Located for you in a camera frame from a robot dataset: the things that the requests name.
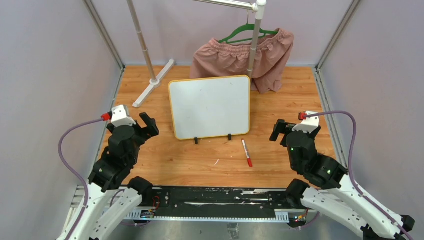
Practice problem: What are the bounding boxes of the white red marker pen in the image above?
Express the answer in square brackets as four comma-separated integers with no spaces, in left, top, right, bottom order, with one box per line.
[241,139,253,168]

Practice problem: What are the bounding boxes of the yellow framed whiteboard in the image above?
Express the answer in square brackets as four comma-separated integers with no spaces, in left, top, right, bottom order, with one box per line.
[168,75,251,140]

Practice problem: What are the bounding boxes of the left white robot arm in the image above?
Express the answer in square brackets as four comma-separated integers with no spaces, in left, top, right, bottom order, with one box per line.
[58,110,160,240]

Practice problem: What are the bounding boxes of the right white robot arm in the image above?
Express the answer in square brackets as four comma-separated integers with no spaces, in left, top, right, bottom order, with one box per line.
[269,119,415,240]

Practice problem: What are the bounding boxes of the pink shorts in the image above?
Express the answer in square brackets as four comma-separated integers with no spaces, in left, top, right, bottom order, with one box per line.
[189,28,295,94]

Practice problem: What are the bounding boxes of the green clothes hanger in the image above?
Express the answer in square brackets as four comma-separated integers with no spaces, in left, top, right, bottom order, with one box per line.
[218,18,279,44]

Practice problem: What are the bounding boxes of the silver clothes rack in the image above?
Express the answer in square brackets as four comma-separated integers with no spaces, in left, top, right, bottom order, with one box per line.
[126,0,268,109]

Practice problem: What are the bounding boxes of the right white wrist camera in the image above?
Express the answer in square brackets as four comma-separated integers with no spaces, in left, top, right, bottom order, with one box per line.
[292,111,320,134]

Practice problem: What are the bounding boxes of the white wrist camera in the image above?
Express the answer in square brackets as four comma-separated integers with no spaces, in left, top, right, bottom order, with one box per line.
[111,104,136,128]
[292,111,320,134]

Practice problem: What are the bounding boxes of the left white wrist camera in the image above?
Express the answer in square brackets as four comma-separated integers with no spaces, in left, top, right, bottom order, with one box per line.
[111,104,136,128]

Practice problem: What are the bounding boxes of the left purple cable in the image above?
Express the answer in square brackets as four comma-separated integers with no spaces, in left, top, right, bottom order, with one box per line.
[58,112,114,240]

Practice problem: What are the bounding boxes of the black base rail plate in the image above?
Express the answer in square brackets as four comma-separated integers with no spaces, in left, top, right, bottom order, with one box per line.
[123,185,317,225]

